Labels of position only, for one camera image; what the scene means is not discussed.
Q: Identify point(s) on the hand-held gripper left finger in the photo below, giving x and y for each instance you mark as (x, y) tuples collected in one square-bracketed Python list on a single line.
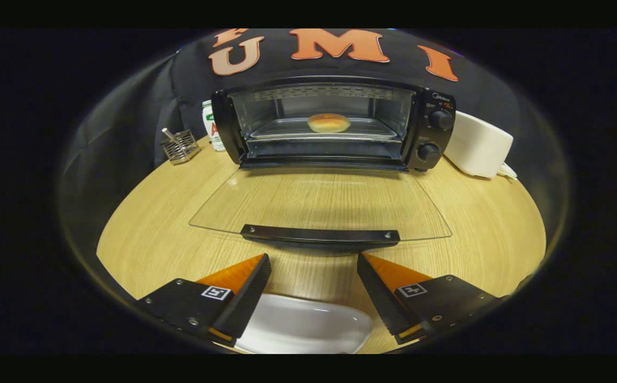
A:
[(247, 298)]

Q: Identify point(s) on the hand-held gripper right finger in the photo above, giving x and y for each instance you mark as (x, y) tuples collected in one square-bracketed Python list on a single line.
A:
[(380, 298)]

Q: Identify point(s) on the black toaster oven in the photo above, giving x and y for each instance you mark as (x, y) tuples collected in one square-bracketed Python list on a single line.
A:
[(436, 138)]

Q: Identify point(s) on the black backdrop cloth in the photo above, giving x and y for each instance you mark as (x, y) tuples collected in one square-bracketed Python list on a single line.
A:
[(127, 122)]

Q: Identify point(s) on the white bottle with label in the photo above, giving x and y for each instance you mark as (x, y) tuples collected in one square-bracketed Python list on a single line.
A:
[(213, 127)]

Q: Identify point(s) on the white oval plate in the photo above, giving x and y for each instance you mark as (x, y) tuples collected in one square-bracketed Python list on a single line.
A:
[(308, 327)]

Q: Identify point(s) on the round golden bread bun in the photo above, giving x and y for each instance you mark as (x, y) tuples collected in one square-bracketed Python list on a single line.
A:
[(328, 123)]

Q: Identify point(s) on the white bread toaster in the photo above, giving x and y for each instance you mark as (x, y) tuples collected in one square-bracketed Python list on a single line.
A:
[(476, 143)]

